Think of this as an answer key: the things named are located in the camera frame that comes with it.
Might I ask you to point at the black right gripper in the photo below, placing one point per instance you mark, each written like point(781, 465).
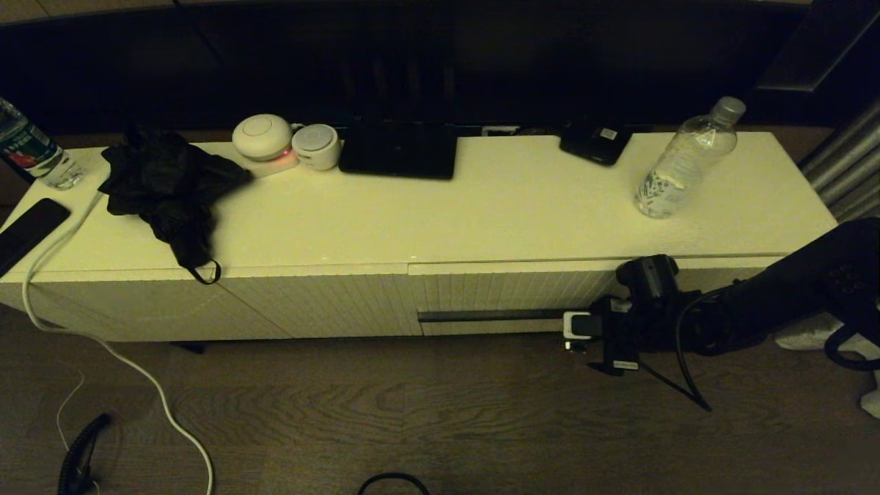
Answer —
point(632, 330)

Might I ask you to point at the clear bottle with grey cap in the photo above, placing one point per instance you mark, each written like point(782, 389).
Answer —
point(677, 172)

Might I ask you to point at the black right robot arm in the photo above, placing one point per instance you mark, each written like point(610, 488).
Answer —
point(790, 289)

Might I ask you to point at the white low cabinet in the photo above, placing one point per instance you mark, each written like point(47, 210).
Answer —
point(481, 206)

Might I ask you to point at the small black device with label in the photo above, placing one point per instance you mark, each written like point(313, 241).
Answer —
point(595, 146)

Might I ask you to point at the black flat box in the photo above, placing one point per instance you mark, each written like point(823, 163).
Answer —
point(399, 151)

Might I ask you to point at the small white cylinder speaker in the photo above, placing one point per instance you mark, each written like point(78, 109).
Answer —
point(316, 146)

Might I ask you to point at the grey curtain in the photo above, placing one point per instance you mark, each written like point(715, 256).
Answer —
point(852, 158)

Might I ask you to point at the flat white base with red light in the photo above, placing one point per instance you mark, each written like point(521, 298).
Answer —
point(276, 166)

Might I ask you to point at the white round dome device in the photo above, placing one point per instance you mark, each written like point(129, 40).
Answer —
point(261, 137)

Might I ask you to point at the black crumpled cloth bag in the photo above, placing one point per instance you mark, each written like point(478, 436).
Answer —
point(165, 185)

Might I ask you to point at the black smartphone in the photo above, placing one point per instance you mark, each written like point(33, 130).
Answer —
point(27, 234)

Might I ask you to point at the water bottle with green label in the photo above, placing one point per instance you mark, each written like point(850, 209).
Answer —
point(31, 151)

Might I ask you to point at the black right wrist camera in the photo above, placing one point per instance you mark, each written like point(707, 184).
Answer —
point(647, 275)

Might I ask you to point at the white wall socket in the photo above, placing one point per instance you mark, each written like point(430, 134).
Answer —
point(500, 130)

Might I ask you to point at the dark framed wall panel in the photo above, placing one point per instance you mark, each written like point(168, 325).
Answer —
point(818, 48)

